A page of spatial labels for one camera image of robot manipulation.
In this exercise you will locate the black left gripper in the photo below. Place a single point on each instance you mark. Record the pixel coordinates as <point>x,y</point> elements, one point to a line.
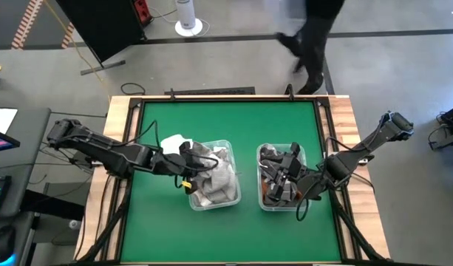
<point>191,159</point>

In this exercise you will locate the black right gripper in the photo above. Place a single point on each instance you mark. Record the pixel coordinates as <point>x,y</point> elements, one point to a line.
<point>293,164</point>

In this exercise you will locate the small gray waffle towel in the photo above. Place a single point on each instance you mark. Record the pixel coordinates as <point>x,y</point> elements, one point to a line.
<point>207,149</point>

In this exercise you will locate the white checked kitchen towel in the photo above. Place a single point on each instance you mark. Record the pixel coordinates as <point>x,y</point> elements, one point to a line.
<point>170,144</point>

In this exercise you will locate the dark gray microfiber towel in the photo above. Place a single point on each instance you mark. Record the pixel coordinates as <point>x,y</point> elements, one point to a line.
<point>270,153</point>

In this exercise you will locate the clear plastic bin with label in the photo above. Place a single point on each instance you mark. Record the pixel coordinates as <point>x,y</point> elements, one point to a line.
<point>281,208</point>

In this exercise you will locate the light gray waffle towel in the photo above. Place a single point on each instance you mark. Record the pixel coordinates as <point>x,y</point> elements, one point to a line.
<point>218,181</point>

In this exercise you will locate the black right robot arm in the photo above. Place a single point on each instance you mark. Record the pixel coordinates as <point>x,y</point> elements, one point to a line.
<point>359,151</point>

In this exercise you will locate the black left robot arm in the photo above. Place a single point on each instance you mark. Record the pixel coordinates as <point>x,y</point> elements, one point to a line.
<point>100,147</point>

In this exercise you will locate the black slotted bar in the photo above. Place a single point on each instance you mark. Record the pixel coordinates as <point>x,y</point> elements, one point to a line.
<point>211,91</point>

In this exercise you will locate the green table mat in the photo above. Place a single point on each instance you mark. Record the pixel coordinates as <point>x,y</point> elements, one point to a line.
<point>230,236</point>

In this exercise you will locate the white cylindrical appliance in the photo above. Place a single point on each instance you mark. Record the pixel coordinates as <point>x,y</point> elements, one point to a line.
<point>185,14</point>

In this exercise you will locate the person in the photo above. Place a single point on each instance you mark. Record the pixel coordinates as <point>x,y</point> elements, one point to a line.
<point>315,37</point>

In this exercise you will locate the red box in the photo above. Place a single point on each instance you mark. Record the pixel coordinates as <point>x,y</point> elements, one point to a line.
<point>142,9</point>

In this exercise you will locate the gray desk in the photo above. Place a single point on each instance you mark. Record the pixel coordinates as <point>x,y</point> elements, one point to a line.
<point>30,155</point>

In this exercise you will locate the black standing panel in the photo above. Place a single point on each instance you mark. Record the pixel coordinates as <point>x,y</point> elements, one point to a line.
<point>100,26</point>

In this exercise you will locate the desk monitor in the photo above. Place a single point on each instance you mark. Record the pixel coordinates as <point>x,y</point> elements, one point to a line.
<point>2,140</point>

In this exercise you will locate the white paper sheet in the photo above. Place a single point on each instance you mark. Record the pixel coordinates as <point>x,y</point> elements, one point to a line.
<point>0,118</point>

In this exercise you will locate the black computer mouse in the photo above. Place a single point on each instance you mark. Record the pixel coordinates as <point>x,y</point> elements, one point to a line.
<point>3,244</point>

